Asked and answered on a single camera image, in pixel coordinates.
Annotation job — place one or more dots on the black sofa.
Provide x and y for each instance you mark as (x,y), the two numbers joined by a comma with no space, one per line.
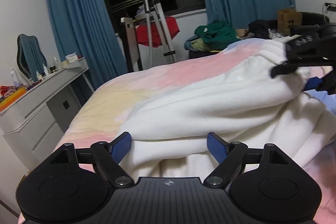
(312,19)

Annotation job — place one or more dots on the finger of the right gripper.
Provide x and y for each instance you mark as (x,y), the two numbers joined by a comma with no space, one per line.
(326,83)
(284,69)

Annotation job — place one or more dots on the left blue curtain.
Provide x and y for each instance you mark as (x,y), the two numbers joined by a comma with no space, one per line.
(84,27)

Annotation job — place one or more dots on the silver tripod stand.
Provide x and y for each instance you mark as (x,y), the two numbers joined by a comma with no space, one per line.
(153,8)

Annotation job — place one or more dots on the brown cardboard box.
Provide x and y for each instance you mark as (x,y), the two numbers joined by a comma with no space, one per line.
(287,19)

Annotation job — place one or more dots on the white knit sweater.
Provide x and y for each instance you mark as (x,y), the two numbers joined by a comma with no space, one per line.
(169,131)

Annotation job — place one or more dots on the wavy black mirror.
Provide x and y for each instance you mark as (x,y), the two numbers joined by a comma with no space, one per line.
(30,58)

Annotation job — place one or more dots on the red cloth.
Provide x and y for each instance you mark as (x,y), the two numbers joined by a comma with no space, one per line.
(142,37)

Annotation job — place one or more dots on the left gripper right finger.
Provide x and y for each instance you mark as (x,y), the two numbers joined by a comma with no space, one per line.
(229,157)

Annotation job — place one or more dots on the green hoodie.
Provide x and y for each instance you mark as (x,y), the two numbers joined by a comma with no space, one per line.
(217,35)

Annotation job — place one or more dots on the orange box on desk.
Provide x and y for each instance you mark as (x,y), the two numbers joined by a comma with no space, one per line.
(12,98)

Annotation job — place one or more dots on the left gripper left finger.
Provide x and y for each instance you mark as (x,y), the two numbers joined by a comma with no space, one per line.
(107,158)

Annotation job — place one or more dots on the black garment pile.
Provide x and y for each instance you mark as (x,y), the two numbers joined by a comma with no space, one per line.
(260,28)

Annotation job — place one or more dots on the white dressing table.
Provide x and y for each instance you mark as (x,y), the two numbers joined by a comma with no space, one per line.
(34,124)

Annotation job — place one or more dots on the pastel bed duvet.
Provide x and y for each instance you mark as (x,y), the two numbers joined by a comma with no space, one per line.
(270,187)

